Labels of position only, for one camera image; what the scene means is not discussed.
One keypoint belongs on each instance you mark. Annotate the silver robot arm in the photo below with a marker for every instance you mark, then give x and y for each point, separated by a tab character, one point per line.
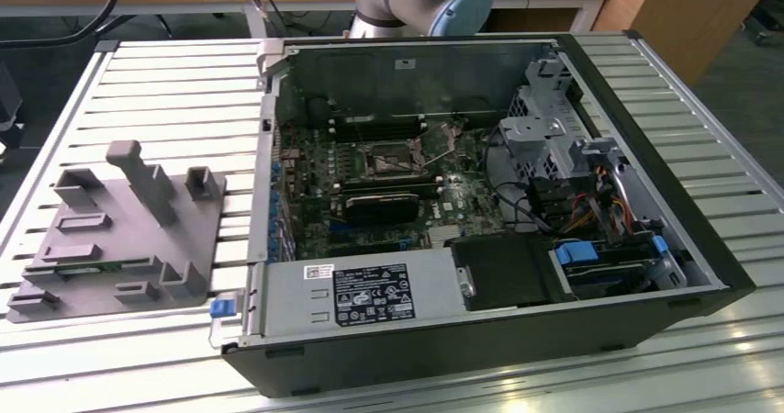
391	0

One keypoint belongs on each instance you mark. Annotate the CPU socket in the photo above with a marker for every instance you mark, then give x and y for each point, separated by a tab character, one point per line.
389	160

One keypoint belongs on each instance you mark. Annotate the grey parts rack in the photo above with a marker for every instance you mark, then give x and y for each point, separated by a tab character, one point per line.
121	229

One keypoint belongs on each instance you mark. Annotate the green RAM stick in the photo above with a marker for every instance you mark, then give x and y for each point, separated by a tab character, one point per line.
107	268

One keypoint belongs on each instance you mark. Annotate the blue case latch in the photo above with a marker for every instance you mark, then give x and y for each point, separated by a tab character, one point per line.
222	308

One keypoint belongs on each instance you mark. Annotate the silver power supply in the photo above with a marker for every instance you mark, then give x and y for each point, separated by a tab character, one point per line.
287	293

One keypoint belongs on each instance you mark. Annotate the white barcode sticker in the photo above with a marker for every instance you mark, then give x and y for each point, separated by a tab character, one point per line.
318	271

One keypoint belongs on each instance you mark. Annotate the white case sticker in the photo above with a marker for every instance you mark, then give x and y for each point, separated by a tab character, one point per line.
403	64

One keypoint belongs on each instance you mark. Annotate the black power supply label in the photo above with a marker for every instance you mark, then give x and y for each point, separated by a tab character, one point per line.
374	293

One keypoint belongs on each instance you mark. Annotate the silver chipset heatsink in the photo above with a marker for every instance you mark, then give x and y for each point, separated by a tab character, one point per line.
443	237

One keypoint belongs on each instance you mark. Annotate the green motherboard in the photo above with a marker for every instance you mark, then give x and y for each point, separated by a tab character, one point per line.
471	202

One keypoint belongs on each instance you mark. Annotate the grey metal drive cage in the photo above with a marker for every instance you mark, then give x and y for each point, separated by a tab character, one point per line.
526	130

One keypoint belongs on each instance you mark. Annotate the black plastic drive cover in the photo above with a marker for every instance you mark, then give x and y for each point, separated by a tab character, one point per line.
507	271

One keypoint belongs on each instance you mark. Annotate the black PC case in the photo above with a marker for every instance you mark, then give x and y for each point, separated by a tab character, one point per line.
490	362

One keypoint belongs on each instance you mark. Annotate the blue disk carrier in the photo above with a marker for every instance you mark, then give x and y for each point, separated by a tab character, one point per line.
576	252

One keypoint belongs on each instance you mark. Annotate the blue plastic clip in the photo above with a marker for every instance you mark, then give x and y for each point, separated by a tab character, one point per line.
660	246

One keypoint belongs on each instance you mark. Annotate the metal disk bay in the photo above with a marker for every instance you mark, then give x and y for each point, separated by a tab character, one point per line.
670	271

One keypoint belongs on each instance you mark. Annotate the wooden cabinet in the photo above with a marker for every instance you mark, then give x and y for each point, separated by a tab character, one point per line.
704	18

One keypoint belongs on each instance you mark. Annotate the black office chair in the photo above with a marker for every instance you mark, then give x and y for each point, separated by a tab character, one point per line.
772	18

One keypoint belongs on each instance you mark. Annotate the grey case bracket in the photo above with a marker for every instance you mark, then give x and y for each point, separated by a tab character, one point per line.
270	57

